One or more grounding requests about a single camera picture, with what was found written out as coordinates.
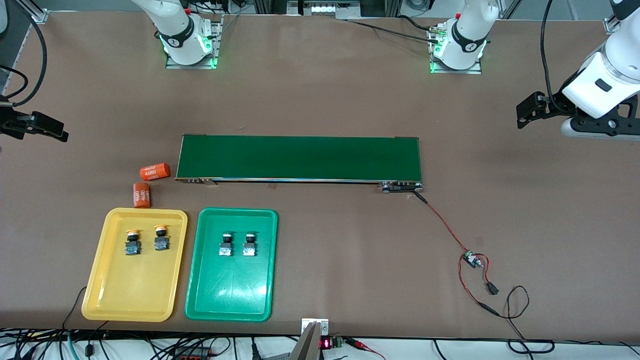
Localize tangled black cable bundle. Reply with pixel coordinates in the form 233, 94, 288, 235
0, 327, 301, 360

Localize long thin power wire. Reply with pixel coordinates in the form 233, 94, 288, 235
458, 256, 556, 354

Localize black base cable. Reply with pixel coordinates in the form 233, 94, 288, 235
347, 20, 441, 43
397, 15, 438, 32

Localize red power strip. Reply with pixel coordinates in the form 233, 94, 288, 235
172, 346, 213, 360

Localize green conveyor belt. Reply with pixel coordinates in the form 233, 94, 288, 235
175, 134, 424, 194

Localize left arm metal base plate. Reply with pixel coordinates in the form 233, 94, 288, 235
429, 22, 483, 75

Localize metal rack with light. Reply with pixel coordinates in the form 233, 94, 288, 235
252, 0, 401, 21

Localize yellow cap push button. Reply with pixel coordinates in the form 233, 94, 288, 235
153, 225, 171, 252
124, 229, 142, 257

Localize green plastic tray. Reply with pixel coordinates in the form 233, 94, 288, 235
184, 207, 279, 322

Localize thin black wire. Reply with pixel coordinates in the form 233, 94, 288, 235
62, 286, 108, 332

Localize yellow plastic tray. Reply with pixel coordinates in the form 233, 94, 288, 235
81, 207, 188, 322

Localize red black conveyor wire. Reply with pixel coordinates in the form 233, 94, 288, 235
413, 191, 472, 257

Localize orange cylinder white print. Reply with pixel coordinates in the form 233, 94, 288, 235
139, 162, 172, 182
132, 182, 152, 209

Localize grey camera stand bracket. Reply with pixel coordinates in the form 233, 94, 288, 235
289, 318, 330, 360

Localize red clip lead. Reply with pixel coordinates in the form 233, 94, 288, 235
345, 337, 387, 360

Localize short wire black plug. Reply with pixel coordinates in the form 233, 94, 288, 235
477, 254, 500, 296

